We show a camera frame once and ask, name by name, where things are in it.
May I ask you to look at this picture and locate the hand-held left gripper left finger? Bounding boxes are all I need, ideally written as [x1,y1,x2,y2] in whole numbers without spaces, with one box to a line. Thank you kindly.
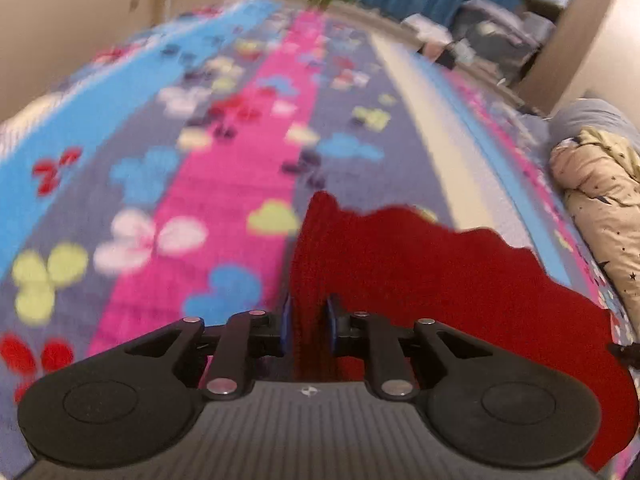
[124,293,295,402]

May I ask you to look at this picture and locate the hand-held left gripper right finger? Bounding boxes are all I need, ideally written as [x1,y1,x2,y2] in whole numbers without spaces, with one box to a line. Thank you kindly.
[325,294,493,402]

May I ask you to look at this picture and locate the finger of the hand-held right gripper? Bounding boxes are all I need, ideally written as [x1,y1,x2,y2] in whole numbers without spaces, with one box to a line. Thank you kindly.
[607,341,639,363]

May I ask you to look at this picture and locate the red knit sweater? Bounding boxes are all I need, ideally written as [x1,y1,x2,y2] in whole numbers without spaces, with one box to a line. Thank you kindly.
[289,190,640,474]

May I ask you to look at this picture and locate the white folded clothes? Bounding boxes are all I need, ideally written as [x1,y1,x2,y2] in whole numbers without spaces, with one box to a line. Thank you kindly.
[400,12,454,45]

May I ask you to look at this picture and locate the cream star print quilt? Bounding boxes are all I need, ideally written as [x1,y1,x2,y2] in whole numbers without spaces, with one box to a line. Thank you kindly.
[548,127,640,342]

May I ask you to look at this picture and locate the floral striped bed sheet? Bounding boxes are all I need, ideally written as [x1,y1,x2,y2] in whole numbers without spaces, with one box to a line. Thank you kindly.
[0,0,640,480]

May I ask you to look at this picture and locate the grey pillow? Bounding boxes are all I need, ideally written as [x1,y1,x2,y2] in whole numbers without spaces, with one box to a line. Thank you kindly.
[549,98,640,157]

